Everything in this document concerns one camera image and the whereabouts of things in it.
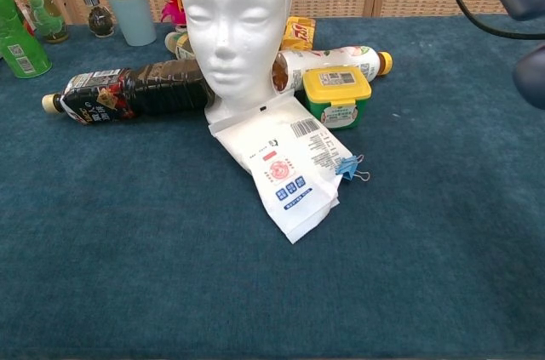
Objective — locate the blue table cloth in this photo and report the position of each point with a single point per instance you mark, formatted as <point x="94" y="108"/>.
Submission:
<point x="170" y="249"/>

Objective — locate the yellow tea bottle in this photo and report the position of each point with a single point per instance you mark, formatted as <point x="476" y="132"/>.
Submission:
<point x="181" y="47"/>

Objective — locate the white printed paper packet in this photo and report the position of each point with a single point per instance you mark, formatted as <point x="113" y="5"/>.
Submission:
<point x="281" y="164"/>

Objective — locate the white labelled bottle orange cap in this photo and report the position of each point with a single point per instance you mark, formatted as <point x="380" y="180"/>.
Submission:
<point x="340" y="58"/>

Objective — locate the green chips can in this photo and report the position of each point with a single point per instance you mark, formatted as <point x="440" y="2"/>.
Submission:
<point x="19" y="45"/>

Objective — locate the dark coffee plastic bottle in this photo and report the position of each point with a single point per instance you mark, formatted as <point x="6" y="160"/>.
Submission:
<point x="149" y="87"/>

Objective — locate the light blue plastic cup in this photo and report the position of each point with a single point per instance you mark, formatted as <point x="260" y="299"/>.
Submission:
<point x="133" y="15"/>

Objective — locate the white foam mannequin head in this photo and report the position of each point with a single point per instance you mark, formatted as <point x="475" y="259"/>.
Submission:
<point x="238" y="36"/>

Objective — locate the yellow lidded green container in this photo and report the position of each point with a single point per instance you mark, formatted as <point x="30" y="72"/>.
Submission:
<point x="336" y="92"/>

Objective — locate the yellow snack packet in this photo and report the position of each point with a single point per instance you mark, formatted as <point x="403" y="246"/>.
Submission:
<point x="300" y="32"/>

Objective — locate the black pepper grinder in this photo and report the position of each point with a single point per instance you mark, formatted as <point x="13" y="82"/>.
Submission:
<point x="95" y="7"/>

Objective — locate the green glass figurine bottle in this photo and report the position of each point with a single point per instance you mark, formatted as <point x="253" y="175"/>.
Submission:
<point x="47" y="15"/>

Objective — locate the blue binder clip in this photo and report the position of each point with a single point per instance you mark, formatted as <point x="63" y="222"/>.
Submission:
<point x="347" y="168"/>

